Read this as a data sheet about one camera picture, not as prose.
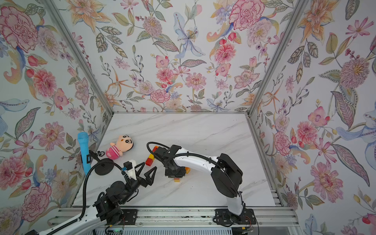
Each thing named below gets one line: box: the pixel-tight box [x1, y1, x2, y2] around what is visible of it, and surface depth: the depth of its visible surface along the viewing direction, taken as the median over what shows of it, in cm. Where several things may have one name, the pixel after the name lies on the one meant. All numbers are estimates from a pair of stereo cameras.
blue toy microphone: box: [77, 131, 92, 176], surface depth 75 cm
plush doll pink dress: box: [105, 134, 134, 161], surface depth 96 cm
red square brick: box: [145, 157, 154, 167], surface depth 94 cm
